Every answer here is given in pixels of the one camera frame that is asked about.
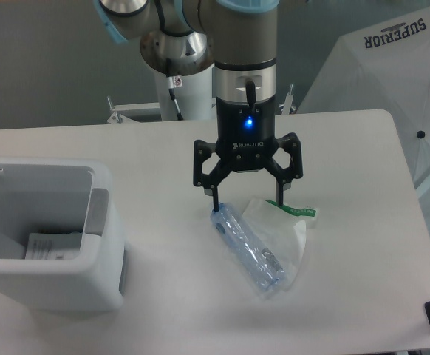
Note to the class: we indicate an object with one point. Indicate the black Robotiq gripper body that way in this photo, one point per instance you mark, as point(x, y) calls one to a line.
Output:
point(246, 135)

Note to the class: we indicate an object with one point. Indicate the crushed clear plastic bottle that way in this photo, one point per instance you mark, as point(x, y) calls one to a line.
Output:
point(257, 259)

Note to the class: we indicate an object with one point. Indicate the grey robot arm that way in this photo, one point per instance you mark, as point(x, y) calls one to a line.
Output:
point(241, 36)

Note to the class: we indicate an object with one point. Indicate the white trash can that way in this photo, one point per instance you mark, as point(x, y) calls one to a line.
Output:
point(57, 196)

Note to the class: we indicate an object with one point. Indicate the white green plastic wrapper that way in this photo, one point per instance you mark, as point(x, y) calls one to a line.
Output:
point(283, 235)

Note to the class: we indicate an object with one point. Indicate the white Superior umbrella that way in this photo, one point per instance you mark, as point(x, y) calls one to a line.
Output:
point(385, 66)

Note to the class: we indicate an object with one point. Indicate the white paper in bin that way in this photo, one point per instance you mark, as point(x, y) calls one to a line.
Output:
point(53, 246)

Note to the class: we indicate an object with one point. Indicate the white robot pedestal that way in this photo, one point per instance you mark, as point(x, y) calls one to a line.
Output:
point(187, 95)

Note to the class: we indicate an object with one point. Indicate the white mounting bracket frame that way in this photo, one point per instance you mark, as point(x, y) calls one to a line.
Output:
point(151, 112)

